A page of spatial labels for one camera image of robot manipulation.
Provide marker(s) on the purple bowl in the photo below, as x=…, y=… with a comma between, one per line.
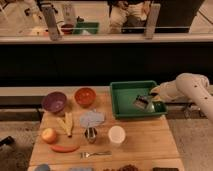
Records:
x=54, y=102

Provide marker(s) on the dark rectangular object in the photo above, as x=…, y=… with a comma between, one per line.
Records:
x=164, y=169

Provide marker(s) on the white plastic cup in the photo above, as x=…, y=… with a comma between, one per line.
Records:
x=116, y=135

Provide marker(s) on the background red bowl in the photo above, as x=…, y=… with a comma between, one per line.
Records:
x=67, y=28

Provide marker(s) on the metal post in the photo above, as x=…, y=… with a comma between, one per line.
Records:
x=152, y=20
x=48, y=14

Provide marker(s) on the blue round object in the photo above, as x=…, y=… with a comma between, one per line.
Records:
x=42, y=167

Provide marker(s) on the blue grey cloth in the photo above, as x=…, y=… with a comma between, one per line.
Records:
x=91, y=118

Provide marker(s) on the metal cup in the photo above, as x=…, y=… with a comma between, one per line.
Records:
x=91, y=134

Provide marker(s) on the brown snack pile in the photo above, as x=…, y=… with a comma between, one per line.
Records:
x=124, y=168

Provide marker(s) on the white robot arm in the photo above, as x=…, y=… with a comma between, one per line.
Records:
x=192, y=86

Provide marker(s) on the green plastic tray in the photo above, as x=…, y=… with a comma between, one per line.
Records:
x=123, y=95

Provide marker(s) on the black object on floor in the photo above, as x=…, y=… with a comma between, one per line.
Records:
x=7, y=141

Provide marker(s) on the silver fork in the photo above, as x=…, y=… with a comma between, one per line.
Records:
x=88, y=154

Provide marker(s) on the left metal post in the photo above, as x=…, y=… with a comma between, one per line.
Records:
x=48, y=14

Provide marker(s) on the seated person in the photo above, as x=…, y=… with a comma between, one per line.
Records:
x=120, y=10

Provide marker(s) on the red apple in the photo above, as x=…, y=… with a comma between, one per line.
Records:
x=49, y=135

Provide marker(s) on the background green bin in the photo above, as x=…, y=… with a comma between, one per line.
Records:
x=91, y=27

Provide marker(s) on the blue flat object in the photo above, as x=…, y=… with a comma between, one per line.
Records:
x=80, y=169

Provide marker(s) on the right metal post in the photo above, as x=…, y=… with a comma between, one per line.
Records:
x=152, y=20

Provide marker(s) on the orange bowl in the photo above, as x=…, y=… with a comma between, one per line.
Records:
x=85, y=97

